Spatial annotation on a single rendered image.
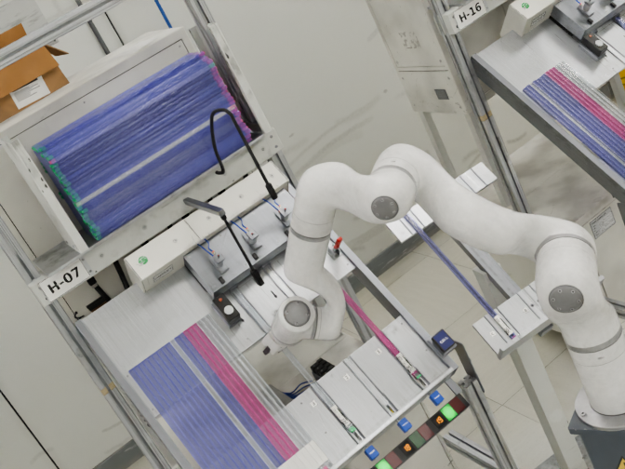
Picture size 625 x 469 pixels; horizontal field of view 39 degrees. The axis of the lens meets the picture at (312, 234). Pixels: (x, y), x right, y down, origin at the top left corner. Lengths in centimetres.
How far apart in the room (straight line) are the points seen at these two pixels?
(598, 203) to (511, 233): 124
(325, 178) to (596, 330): 63
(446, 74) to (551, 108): 41
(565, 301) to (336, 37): 272
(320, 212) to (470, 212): 31
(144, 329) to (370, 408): 62
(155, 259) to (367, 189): 79
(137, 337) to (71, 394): 171
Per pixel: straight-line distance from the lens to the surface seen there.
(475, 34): 303
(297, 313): 196
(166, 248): 231
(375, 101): 436
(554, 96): 281
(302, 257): 187
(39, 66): 257
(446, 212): 176
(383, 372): 227
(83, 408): 403
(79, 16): 231
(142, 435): 252
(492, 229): 176
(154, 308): 233
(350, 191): 173
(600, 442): 205
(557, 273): 174
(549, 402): 272
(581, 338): 188
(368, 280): 236
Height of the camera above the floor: 201
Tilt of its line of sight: 22 degrees down
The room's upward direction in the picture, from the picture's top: 28 degrees counter-clockwise
